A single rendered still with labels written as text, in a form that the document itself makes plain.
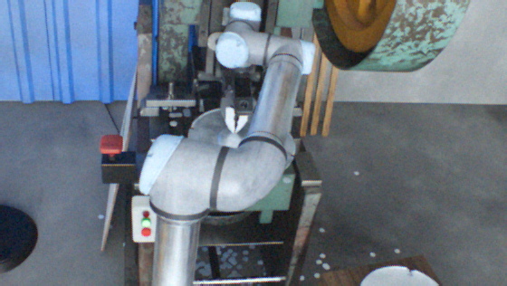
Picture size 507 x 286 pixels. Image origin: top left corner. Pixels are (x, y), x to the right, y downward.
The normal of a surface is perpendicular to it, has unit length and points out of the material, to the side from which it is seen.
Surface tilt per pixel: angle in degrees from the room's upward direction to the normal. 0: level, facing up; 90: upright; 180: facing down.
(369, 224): 0
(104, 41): 90
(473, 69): 90
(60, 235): 0
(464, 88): 90
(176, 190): 78
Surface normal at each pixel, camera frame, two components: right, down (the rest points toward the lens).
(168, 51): 0.16, 0.60
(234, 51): -0.18, 0.57
